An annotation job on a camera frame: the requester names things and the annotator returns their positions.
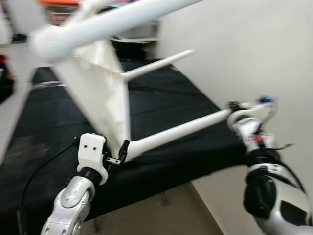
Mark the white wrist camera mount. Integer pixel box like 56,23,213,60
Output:
77,133,110,186
227,97,279,129

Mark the clear plastic storage box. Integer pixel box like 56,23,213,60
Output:
116,19,160,43

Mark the black round basin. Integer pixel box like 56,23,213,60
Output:
112,40,158,62

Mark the black duffel bag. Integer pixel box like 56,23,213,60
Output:
0,54,16,104

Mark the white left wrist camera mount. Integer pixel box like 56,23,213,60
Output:
77,133,110,186

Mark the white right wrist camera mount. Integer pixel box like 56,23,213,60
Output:
227,97,279,129

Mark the clear tape patch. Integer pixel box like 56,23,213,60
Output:
30,80,65,89

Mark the black footwear pile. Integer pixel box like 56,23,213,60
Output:
12,33,28,43

